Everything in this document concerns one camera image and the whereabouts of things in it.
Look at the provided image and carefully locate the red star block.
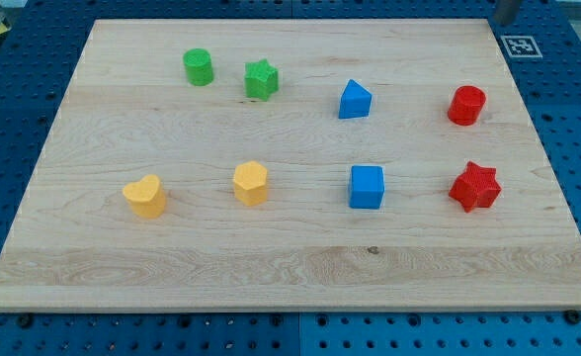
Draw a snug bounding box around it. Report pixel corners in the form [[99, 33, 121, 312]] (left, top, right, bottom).
[[449, 161, 502, 213]]

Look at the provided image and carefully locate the green cylinder block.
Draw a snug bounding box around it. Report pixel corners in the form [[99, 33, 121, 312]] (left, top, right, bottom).
[[183, 48, 214, 86]]

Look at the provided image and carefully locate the blue cube block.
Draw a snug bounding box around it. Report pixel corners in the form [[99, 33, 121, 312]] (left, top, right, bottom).
[[348, 165, 385, 210]]

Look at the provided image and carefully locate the wooden board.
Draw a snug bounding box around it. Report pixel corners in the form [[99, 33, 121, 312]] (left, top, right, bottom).
[[0, 20, 581, 312]]

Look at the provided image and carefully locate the yellow heart block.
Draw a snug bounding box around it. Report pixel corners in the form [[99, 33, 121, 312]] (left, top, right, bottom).
[[122, 174, 167, 219]]

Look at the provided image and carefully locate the yellow hexagon block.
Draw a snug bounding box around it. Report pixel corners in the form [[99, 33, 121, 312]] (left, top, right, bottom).
[[232, 160, 268, 206]]

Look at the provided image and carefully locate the red cylinder block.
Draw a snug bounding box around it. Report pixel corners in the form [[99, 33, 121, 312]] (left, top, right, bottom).
[[447, 85, 487, 126]]

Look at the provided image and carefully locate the blue triangle block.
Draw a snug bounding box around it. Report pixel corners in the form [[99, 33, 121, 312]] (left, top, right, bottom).
[[338, 79, 373, 119]]

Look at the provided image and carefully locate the white fiducial marker tag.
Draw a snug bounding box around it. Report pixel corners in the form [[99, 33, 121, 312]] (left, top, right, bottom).
[[501, 35, 542, 58]]

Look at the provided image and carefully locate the green star block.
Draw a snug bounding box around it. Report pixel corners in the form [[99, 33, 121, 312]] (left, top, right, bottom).
[[244, 58, 279, 101]]

